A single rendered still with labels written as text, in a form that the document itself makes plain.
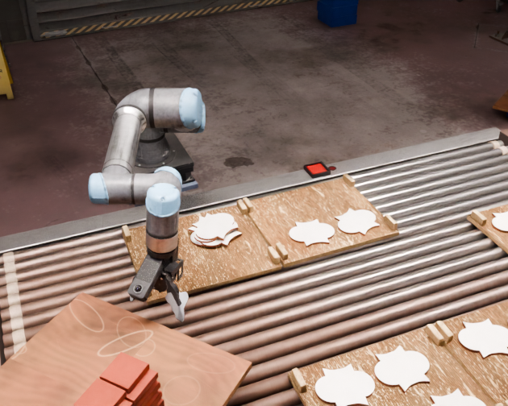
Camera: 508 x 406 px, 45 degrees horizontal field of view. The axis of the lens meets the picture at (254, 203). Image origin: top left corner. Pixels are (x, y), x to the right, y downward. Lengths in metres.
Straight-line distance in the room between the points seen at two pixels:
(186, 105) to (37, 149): 2.84
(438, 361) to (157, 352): 0.70
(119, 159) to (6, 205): 2.48
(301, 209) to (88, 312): 0.83
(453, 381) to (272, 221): 0.78
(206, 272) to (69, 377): 0.55
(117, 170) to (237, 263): 0.52
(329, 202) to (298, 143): 2.26
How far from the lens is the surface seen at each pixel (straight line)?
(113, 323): 1.58
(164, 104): 1.80
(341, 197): 2.16
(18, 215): 3.89
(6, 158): 4.51
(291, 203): 2.12
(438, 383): 1.62
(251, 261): 1.87
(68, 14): 6.49
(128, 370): 1.25
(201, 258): 1.89
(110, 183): 1.51
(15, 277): 1.97
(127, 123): 1.72
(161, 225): 1.41
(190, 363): 1.46
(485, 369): 1.68
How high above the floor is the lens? 2.15
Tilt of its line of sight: 35 degrees down
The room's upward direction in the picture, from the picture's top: straight up
